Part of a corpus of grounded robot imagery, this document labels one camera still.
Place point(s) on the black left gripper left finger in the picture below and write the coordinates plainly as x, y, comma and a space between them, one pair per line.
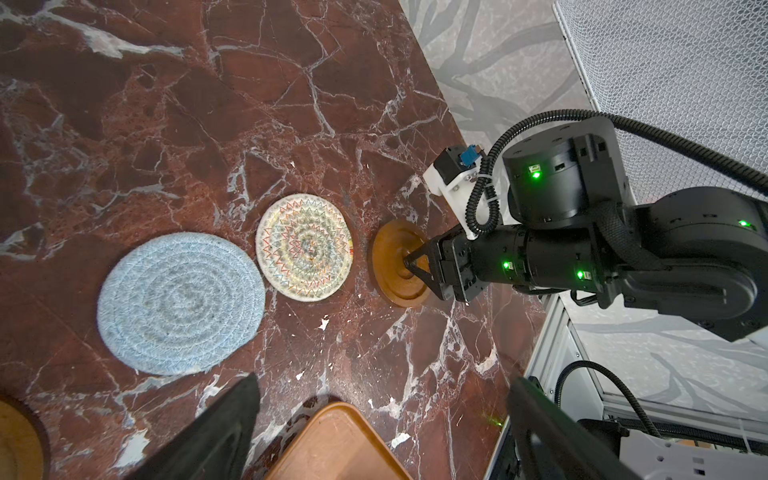
215, 445

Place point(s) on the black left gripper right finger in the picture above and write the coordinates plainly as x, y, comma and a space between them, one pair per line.
552, 446

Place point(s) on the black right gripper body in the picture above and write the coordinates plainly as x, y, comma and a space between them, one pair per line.
532, 261

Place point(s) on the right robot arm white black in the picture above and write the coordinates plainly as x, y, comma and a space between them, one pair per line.
551, 211

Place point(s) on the light wooden round coaster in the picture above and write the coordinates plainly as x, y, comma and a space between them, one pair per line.
393, 242

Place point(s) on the multicolour woven coaster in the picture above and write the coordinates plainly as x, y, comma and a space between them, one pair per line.
304, 247

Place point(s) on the grey-blue woven coaster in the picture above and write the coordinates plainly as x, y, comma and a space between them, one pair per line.
180, 304

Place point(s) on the dark wooden round coaster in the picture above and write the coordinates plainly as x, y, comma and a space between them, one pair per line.
25, 448

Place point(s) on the orange-brown serving tray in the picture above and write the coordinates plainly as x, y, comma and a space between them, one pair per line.
338, 443

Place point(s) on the aluminium front rail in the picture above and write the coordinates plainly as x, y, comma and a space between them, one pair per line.
630, 367

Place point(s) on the white wire mesh basket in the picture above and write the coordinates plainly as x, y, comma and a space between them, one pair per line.
697, 69

